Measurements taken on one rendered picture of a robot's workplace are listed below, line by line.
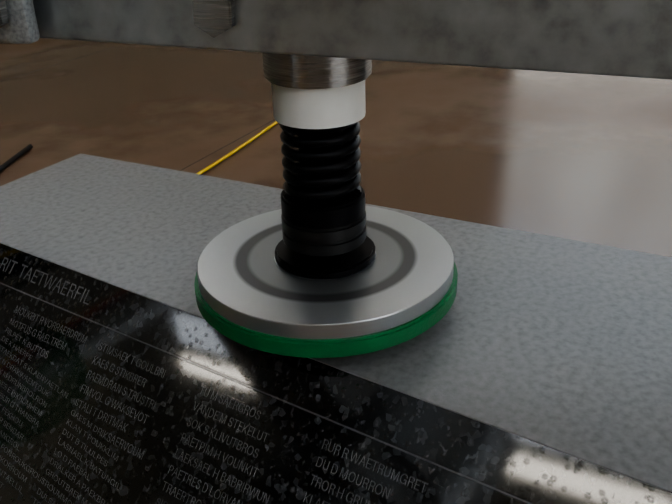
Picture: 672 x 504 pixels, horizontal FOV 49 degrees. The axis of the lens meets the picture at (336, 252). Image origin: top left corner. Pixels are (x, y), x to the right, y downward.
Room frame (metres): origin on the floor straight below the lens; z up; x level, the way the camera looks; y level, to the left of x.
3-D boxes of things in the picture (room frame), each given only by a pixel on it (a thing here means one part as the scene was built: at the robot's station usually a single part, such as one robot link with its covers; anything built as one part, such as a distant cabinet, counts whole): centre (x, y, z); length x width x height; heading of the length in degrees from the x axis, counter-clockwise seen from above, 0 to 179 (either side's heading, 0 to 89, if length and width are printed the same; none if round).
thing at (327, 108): (0.55, 0.01, 1.01); 0.07 x 0.07 x 0.04
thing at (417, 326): (0.55, 0.01, 0.86); 0.22 x 0.22 x 0.04
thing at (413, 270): (0.55, 0.01, 0.86); 0.21 x 0.21 x 0.01
